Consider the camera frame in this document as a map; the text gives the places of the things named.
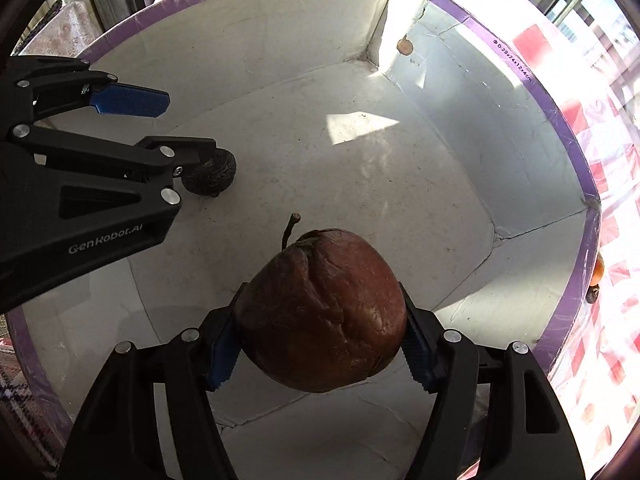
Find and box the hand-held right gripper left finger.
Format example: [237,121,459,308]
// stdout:
[57,282,248,480]

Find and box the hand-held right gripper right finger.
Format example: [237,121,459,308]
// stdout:
[397,282,586,480]

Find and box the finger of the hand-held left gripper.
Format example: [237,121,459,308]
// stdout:
[0,124,219,224]
[0,55,171,128]

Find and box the wrinkled red apple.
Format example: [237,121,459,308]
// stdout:
[235,213,408,394]

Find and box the purple cardboard box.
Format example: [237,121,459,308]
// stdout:
[5,0,602,480]

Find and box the pink speckled cloth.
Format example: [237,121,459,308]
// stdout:
[20,0,106,58]

